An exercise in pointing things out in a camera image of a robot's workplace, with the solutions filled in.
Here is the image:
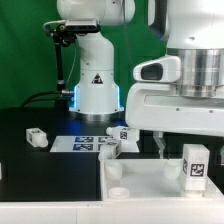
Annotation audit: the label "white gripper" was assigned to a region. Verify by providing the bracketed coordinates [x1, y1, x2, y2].
[125, 82, 224, 159]

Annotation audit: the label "white square table top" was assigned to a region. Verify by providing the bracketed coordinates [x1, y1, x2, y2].
[100, 159, 224, 201]

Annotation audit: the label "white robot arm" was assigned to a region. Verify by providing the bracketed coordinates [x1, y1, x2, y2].
[57, 0, 224, 137]

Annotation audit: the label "white L-shaped fence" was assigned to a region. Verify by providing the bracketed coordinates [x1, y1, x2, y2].
[0, 180, 224, 224]

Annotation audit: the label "white sheet with tags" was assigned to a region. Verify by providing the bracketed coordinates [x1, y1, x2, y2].
[49, 135, 140, 154]

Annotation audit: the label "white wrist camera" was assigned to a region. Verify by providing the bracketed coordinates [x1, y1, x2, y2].
[133, 55, 181, 83]

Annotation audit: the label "black cables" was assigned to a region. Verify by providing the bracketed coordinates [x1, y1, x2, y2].
[20, 89, 75, 108]

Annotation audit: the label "black camera stand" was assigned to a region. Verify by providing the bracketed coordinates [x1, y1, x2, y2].
[43, 18, 102, 111]

